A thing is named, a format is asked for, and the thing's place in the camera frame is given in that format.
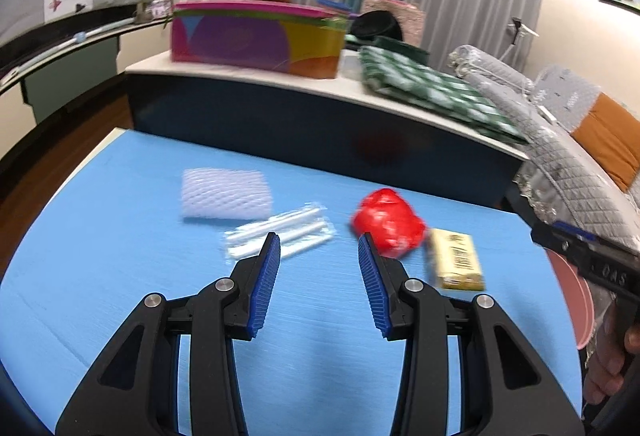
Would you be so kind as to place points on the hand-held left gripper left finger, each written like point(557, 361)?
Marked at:
point(265, 286)

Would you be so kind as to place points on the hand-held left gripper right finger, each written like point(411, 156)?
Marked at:
point(372, 286)

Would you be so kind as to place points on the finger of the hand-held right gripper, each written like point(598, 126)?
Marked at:
point(560, 241)

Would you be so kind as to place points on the pink round plate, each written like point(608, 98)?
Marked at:
point(580, 311)

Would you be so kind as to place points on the clear plastic straw packet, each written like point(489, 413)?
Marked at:
point(290, 228)

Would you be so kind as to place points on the small red plastic bag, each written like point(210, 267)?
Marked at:
point(390, 221)

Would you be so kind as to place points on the person's right hand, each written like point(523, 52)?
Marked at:
point(602, 366)

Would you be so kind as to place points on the gold white tissue pack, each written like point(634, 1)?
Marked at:
point(455, 261)

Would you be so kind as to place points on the sofa with grey quilted cover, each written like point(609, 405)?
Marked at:
point(550, 141)

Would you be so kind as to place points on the white foam net sleeve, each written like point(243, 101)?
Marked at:
point(225, 193)

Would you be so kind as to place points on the orange cushion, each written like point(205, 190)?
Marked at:
point(605, 141)

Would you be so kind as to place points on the dark low table white top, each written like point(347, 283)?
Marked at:
point(300, 126)

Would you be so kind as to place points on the green checkered cloth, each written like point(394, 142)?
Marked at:
point(435, 91)

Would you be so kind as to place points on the colourful gift box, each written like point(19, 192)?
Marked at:
point(250, 41)

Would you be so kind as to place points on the dark green cabinet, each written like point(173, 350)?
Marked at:
point(70, 76)

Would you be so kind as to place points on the white rod blue knob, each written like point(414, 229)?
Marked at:
point(80, 36)

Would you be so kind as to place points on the small picture frame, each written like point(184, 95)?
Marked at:
point(160, 8)

